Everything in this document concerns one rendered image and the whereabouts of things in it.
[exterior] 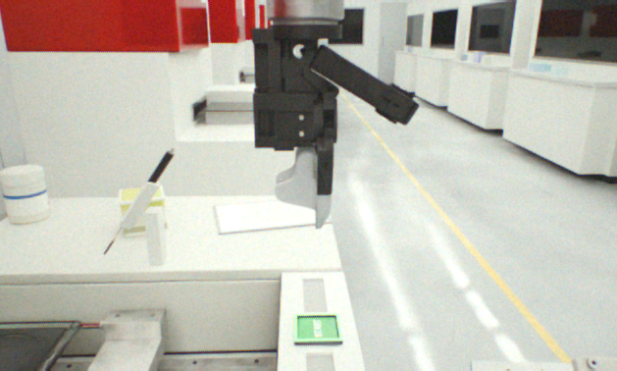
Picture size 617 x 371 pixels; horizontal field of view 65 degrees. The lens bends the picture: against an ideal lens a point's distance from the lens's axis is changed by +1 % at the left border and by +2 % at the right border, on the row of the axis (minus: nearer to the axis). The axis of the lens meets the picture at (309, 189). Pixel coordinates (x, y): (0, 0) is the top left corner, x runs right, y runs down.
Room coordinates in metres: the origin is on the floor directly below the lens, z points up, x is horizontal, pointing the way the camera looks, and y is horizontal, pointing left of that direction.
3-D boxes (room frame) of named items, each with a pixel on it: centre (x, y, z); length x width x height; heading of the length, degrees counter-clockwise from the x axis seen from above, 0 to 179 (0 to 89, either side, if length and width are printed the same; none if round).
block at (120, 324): (0.60, 0.25, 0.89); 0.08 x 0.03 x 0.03; 92
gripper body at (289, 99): (0.49, 0.01, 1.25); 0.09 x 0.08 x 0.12; 92
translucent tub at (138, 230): (0.80, 0.30, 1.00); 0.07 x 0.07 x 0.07; 20
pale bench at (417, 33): (11.63, -2.70, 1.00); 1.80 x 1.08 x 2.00; 2
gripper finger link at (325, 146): (0.47, -0.01, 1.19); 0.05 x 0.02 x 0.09; 2
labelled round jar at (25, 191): (0.85, 0.53, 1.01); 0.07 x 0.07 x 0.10
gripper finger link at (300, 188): (0.47, 0.01, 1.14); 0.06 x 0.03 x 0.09; 92
